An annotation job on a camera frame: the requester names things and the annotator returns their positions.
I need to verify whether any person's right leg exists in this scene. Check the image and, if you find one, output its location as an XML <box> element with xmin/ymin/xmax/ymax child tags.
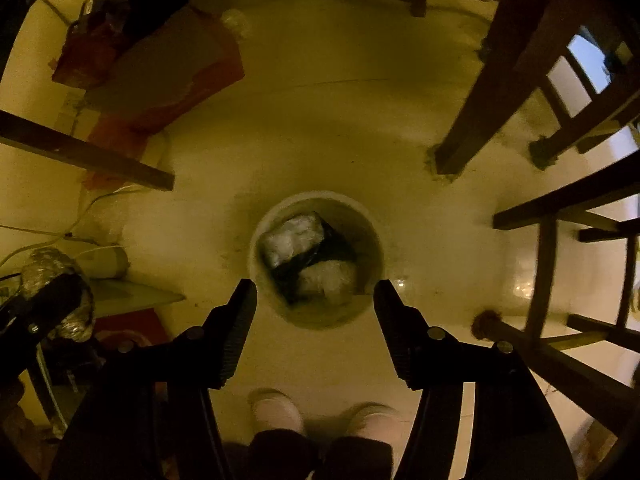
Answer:
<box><xmin>322</xmin><ymin>435</ymin><xmax>401</xmax><ymax>480</ymax></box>

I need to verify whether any red plastic bag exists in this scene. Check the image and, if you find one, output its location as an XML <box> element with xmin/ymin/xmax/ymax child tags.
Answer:
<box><xmin>52</xmin><ymin>5</ymin><xmax>246</xmax><ymax>187</ymax></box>

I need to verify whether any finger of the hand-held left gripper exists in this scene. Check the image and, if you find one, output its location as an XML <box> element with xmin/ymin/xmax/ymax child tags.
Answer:
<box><xmin>0</xmin><ymin>274</ymin><xmax>88</xmax><ymax>353</ymax></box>

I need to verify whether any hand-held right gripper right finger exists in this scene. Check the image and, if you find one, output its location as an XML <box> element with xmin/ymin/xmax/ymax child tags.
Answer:
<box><xmin>374</xmin><ymin>280</ymin><xmax>581</xmax><ymax>480</ymax></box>

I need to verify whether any foil ball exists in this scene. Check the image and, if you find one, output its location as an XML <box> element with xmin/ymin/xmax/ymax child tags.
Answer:
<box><xmin>20</xmin><ymin>249</ymin><xmax>96</xmax><ymax>342</ymax></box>

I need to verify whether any crumpled white plastic wrap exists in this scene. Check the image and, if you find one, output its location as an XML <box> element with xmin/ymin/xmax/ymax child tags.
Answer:
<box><xmin>260</xmin><ymin>212</ymin><xmax>326</xmax><ymax>269</ymax></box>
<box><xmin>297</xmin><ymin>260</ymin><xmax>359</xmax><ymax>306</ymax></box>

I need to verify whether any person's left leg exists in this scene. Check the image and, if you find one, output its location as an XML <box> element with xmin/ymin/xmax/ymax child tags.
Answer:
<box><xmin>247</xmin><ymin>430</ymin><xmax>321</xmax><ymax>480</ymax></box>

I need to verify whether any black plastic bag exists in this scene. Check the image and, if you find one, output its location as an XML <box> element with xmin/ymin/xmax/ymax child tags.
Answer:
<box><xmin>270</xmin><ymin>220</ymin><xmax>359</xmax><ymax>307</ymax></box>

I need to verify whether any glass shelf plate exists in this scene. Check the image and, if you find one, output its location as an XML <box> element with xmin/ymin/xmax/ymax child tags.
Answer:
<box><xmin>90</xmin><ymin>277</ymin><xmax>187</xmax><ymax>319</ymax></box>

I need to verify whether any white plastic appliance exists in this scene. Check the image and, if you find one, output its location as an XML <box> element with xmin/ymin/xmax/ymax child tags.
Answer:
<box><xmin>75</xmin><ymin>245</ymin><xmax>131</xmax><ymax>279</ymax></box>

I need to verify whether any person's right slipper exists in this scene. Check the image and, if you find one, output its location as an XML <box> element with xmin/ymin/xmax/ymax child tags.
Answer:
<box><xmin>345</xmin><ymin>402</ymin><xmax>403</xmax><ymax>442</ymax></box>

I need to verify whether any person's slipper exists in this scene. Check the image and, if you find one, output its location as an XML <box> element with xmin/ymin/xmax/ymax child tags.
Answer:
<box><xmin>248</xmin><ymin>389</ymin><xmax>306</xmax><ymax>436</ymax></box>
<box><xmin>345</xmin><ymin>402</ymin><xmax>403</xmax><ymax>442</ymax></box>

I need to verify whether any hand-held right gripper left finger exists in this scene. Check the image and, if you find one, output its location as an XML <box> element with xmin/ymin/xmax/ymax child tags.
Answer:
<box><xmin>50</xmin><ymin>278</ymin><xmax>258</xmax><ymax>480</ymax></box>

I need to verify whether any white round bin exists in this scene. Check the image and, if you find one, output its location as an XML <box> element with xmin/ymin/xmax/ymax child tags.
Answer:
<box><xmin>248</xmin><ymin>190</ymin><xmax>386</xmax><ymax>331</ymax></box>

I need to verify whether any white cable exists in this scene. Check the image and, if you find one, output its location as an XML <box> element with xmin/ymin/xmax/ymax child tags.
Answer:
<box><xmin>0</xmin><ymin>185</ymin><xmax>151</xmax><ymax>261</ymax></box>

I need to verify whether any person's leg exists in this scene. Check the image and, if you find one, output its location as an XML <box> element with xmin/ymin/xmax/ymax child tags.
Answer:
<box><xmin>322</xmin><ymin>435</ymin><xmax>401</xmax><ymax>480</ymax></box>
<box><xmin>247</xmin><ymin>430</ymin><xmax>321</xmax><ymax>480</ymax></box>

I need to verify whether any person's left slipper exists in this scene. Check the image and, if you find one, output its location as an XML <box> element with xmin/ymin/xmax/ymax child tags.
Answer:
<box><xmin>248</xmin><ymin>389</ymin><xmax>306</xmax><ymax>436</ymax></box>

